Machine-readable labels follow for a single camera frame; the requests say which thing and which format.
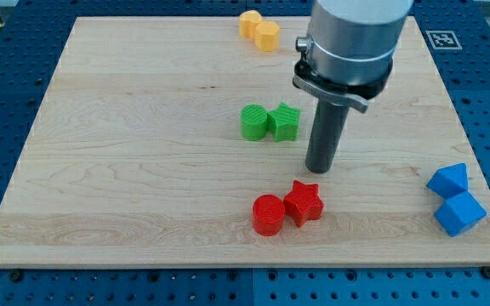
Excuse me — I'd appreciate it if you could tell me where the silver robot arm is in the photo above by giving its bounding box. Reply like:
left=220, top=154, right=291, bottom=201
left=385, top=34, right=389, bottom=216
left=296, top=0, right=413, bottom=86

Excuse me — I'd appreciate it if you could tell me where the green star block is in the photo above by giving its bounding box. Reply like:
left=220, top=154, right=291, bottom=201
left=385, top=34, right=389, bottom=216
left=268, top=102, right=301, bottom=142

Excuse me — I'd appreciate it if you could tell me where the red star block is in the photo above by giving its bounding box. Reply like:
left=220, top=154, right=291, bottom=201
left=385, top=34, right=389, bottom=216
left=283, top=180, right=324, bottom=228

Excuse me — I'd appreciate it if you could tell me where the green cylinder block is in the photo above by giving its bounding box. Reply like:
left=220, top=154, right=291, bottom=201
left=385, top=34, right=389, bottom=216
left=240, top=104, right=268, bottom=141

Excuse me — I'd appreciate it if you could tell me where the red cylinder block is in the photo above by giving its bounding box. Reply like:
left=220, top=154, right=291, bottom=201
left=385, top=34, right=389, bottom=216
left=252, top=194, right=285, bottom=236

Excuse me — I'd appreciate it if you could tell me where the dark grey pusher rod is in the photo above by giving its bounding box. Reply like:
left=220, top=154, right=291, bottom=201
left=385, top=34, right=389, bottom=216
left=305, top=100, right=349, bottom=173

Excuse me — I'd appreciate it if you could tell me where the wooden board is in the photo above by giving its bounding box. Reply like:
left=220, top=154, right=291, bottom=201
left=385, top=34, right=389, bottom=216
left=0, top=17, right=490, bottom=269

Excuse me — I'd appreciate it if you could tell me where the yellow hexagon block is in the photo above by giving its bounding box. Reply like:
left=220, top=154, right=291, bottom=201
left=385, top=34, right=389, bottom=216
left=254, top=20, right=280, bottom=52

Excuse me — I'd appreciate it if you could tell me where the black and grey tool clamp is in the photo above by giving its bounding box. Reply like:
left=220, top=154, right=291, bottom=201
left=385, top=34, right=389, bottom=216
left=293, top=59, right=393, bottom=113

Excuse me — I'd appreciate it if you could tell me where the yellow pentagon block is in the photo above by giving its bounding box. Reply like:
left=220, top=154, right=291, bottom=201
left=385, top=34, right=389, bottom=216
left=238, top=10, right=263, bottom=39

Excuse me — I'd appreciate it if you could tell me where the blue triangle block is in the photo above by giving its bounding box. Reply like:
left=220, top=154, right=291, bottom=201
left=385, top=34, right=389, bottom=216
left=426, top=163, right=469, bottom=199

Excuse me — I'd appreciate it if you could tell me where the blue cube block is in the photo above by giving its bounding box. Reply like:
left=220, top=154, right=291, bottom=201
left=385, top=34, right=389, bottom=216
left=434, top=191, right=487, bottom=237

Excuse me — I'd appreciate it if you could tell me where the white fiducial marker tag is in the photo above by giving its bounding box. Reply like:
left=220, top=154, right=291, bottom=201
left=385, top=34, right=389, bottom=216
left=426, top=30, right=462, bottom=50

